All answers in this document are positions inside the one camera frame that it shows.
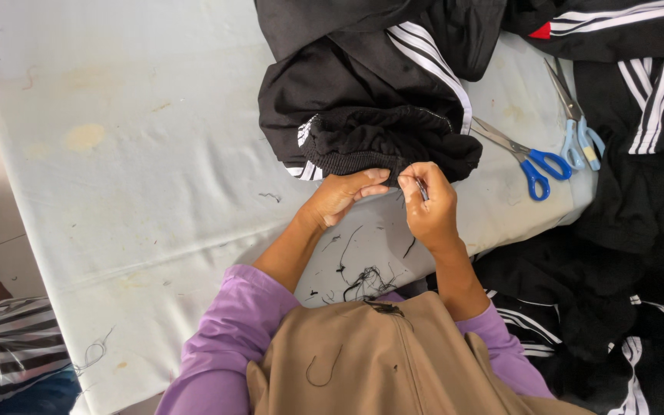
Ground black white striped plastic bag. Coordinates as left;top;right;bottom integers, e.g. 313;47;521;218
0;296;72;415

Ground heap of black striped garments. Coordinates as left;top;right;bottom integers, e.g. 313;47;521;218
427;0;664;415

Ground black white-striped track pants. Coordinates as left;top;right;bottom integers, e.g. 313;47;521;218
257;0;508;186

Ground clump of black thread trimmings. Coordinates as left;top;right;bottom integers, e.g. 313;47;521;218
303;226;419;305

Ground tan apron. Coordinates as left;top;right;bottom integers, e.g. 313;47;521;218
246;291;598;415

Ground dark blue handled scissors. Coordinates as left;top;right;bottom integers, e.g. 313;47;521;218
471;116;573;202

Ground person's left hand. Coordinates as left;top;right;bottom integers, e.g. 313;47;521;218
299;168;392;232

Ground light blue handled scissors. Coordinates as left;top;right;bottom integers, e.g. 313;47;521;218
543;58;606;172

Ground person's right hand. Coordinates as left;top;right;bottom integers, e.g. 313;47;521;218
397;161;463;254

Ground pale grey table cloth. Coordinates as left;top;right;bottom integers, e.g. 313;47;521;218
0;0;599;415

